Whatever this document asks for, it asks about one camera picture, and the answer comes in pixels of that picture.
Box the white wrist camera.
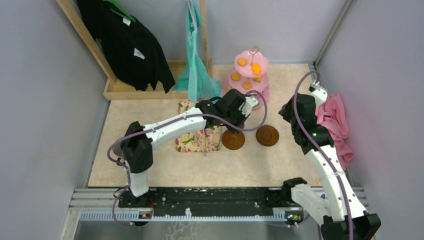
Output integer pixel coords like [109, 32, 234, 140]
[309, 83, 328, 108]
[239, 95, 260, 118]

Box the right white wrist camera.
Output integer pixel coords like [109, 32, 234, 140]
[309, 83, 328, 108]

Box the teal hanging garment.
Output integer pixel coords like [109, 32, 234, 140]
[174, 0, 221, 102]

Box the wooden clothes rack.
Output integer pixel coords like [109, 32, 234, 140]
[56, 0, 213, 101]

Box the brown saucer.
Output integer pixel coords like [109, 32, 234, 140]
[221, 130, 246, 151]
[255, 125, 280, 147]

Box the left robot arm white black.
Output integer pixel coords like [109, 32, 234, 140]
[114, 89, 258, 207]

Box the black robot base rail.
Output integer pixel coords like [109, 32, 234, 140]
[114, 187, 309, 226]

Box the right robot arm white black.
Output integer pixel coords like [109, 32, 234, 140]
[279, 93, 381, 240]

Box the pink three-tier cake stand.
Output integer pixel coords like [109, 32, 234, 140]
[221, 45, 270, 102]

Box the small brown cookie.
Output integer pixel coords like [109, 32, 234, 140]
[230, 72, 241, 81]

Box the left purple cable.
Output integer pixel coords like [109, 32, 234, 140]
[106, 90, 269, 229]

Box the orange croissant pastry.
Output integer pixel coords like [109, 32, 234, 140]
[250, 62, 262, 76]

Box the yellow square biscuit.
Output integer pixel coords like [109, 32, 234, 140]
[253, 75, 263, 83]

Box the pink crumpled cloth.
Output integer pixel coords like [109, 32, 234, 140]
[315, 93, 354, 170]

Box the black hanging garment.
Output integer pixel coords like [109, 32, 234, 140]
[77, 0, 176, 93]

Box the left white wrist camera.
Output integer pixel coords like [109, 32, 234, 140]
[239, 95, 260, 118]

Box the round orange cookie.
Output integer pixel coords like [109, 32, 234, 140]
[241, 80, 253, 91]

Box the small orange pastry top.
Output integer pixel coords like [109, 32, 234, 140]
[237, 57, 248, 67]

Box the floral serving tray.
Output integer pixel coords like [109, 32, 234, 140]
[174, 99, 222, 154]

